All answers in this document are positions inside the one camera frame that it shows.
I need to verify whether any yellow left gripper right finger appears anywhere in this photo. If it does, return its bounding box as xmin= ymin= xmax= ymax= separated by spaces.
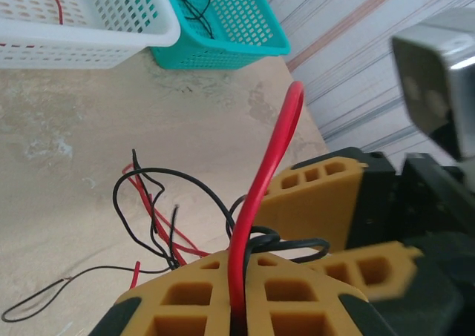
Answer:
xmin=244 ymin=252 xmax=396 ymax=336

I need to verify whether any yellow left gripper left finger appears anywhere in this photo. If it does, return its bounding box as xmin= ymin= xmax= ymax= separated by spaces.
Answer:
xmin=88 ymin=249 xmax=238 ymax=336

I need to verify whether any red wire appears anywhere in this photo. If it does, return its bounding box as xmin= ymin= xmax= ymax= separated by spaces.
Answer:
xmin=226 ymin=80 xmax=306 ymax=336
xmin=33 ymin=0 xmax=68 ymax=26
xmin=122 ymin=163 xmax=214 ymax=291

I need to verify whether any white plastic basket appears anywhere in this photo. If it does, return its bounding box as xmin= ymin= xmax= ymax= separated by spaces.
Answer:
xmin=0 ymin=0 xmax=182 ymax=70

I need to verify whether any teal plastic basket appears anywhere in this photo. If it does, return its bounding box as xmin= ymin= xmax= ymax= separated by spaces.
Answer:
xmin=148 ymin=0 xmax=291 ymax=70

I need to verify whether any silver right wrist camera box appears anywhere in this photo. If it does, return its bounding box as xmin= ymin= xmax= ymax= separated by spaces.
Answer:
xmin=391 ymin=7 xmax=475 ymax=162

